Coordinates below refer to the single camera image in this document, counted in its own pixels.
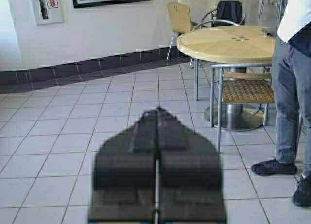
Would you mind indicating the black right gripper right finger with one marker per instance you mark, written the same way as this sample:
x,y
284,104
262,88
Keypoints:
x,y
191,175

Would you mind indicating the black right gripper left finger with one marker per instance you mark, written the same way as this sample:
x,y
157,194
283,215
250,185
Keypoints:
x,y
123,177

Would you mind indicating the wicker seat metal chair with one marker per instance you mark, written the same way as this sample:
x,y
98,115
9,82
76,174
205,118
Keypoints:
x,y
239,100

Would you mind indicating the round wooden cafe table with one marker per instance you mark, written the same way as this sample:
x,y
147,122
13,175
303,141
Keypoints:
x,y
235,48

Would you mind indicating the person in grey jeans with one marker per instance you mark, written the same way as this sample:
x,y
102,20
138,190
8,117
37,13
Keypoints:
x,y
291,81

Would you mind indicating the black metal armchair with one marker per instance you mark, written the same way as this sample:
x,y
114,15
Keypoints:
x,y
227,10

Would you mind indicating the plywood chair by wall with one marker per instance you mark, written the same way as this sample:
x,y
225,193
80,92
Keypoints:
x,y
181,22

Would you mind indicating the white wall cabinet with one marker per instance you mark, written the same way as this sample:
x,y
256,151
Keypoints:
x,y
47,11

